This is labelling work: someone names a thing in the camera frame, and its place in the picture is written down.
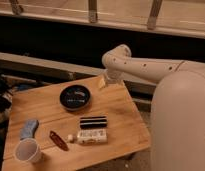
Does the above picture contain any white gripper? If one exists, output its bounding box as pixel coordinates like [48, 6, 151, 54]
[98, 69, 121, 89]

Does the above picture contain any dark ceramic bowl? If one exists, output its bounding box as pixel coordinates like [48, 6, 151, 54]
[60, 85, 91, 111]

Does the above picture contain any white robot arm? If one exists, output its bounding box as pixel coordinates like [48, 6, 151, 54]
[100, 44, 205, 171]

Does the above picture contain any black striped rectangular box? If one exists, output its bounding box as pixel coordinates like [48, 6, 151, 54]
[80, 116, 107, 129]

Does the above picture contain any wooden table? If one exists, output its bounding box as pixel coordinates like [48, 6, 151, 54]
[2, 77, 150, 171]

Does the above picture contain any white labelled bottle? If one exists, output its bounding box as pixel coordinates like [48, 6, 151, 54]
[67, 129, 107, 144]

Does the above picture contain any red-brown oblong tool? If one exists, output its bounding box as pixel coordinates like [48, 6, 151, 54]
[49, 131, 68, 151]

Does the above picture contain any blue crumpled cloth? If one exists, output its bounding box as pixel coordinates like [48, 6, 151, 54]
[20, 119, 39, 140]

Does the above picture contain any wooden railing beam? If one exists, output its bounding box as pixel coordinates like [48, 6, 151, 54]
[0, 52, 156, 94]

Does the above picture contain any white paper cup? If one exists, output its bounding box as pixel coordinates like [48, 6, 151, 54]
[14, 138, 42, 163]

